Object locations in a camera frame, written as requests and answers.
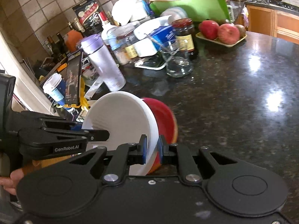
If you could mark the blue paper cup white lid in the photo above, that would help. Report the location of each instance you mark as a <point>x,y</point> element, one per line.
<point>55,88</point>

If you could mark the clear glass food jar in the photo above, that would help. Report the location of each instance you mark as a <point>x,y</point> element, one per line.
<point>126,49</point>

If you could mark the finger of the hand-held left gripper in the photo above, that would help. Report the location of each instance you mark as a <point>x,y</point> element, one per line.
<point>98,135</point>
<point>58,122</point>

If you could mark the orange plastic plate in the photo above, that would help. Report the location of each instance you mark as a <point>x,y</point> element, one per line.
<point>175,130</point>

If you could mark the wooden base cabinets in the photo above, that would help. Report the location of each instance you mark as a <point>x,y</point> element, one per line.
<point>261,18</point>

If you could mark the translucent plastic lid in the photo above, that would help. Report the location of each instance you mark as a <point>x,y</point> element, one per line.
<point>174,12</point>

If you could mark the dark glass bottle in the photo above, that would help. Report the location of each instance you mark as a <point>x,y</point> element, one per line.
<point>62,44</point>
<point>52,49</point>

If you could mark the blue and white box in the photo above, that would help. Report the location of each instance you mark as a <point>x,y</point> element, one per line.
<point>161,36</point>

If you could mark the dark red apple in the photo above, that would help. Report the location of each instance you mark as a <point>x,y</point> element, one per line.
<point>209,30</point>

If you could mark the pink hanging cloth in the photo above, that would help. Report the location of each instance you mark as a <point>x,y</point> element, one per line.
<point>245,15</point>

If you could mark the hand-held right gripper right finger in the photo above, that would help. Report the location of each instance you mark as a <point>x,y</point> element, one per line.
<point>160,150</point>

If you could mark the yellow phone stand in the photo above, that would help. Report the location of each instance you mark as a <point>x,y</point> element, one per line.
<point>85,102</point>

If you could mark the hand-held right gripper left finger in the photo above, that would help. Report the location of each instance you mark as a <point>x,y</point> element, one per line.
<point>144,149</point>

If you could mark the pink plastic plate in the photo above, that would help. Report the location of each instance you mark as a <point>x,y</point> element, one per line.
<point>161,119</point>

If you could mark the person's left hand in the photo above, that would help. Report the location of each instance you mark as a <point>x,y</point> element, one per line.
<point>11,182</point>

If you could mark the dark sauce jar red lid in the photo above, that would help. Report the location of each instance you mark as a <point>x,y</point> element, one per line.
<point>184,37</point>

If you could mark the brown kiwi fruit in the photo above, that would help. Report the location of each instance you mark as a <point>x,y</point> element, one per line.
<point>241,30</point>

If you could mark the metal spoon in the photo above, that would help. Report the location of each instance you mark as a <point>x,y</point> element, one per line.
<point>182,62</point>

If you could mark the large white ribbed bowl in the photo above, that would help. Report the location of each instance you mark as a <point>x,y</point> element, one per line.
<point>121,116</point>

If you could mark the green cutting board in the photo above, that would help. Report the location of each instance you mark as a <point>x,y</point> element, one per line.
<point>198,7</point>

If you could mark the white bottle purple lid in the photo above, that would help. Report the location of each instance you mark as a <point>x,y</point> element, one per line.
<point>105,67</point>

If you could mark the orange packet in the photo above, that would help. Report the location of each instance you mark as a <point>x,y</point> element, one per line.
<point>74,39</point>

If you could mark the white plastic container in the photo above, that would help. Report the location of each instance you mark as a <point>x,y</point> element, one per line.
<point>149,24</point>

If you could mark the white bottle red cap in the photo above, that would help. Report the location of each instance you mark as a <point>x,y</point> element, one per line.
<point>107,30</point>

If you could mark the black phone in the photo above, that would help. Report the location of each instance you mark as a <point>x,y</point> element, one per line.
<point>73,79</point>

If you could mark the black printed snack bag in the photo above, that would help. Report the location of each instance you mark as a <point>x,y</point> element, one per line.
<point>88,16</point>

